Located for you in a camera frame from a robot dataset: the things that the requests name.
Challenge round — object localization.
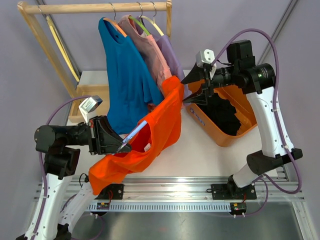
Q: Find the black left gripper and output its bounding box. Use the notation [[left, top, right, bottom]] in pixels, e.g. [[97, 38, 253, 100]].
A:
[[65, 114, 132, 155]]

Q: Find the light blue hanger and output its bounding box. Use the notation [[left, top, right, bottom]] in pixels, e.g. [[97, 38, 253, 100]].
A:
[[116, 120, 148, 153]]

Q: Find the wooden clothes rack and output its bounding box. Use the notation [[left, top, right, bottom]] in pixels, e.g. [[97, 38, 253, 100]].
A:
[[17, 0, 174, 123]]

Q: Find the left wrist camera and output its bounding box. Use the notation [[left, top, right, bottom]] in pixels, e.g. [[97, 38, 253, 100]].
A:
[[78, 95, 103, 124]]

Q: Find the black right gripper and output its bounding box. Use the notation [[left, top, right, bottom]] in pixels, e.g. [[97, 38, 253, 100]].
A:
[[181, 60, 239, 106]]

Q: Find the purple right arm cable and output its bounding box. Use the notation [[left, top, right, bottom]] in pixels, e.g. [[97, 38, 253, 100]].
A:
[[212, 28, 303, 218]]

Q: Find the pink t shirt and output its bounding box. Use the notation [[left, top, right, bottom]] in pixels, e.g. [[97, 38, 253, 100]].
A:
[[117, 14, 176, 113]]

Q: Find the cream hanger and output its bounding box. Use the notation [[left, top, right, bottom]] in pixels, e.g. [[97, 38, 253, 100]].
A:
[[139, 1, 165, 36]]

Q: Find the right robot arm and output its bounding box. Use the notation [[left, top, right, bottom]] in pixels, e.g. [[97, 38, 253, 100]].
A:
[[182, 40, 303, 200]]

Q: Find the aluminium frame rail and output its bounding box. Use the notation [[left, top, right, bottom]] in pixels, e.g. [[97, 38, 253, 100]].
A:
[[23, 174, 313, 240]]

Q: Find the yellow hanger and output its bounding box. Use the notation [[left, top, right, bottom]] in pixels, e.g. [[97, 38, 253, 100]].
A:
[[37, 5, 80, 83]]

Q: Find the black t shirt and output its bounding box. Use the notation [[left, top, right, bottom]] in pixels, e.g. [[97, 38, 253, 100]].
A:
[[198, 93, 241, 136]]

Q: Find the orange t shirt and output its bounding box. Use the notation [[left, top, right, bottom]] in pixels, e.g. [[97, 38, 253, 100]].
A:
[[88, 76, 184, 195]]

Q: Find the purple t shirt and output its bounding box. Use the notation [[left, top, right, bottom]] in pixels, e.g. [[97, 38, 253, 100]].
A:
[[137, 21, 187, 110]]

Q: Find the orange tan hanger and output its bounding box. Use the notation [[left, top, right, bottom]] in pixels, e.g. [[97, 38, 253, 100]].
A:
[[103, 2, 127, 37]]

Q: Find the orange plastic basket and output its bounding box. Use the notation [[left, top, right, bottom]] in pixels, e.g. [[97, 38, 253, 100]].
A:
[[186, 85, 257, 147]]

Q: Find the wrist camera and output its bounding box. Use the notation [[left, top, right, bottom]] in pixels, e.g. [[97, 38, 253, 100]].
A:
[[196, 49, 217, 78], [78, 95, 103, 124]]

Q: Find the green hanger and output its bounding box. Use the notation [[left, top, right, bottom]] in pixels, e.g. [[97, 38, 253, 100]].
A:
[[128, 1, 151, 36]]

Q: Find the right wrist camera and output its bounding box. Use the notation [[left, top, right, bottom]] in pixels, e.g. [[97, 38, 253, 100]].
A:
[[196, 49, 217, 78]]

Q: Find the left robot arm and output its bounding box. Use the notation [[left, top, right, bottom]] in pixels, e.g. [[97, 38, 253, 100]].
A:
[[18, 116, 132, 240]]

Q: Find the blue t shirt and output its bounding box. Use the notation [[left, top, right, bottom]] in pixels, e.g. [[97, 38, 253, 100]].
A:
[[98, 18, 164, 135]]

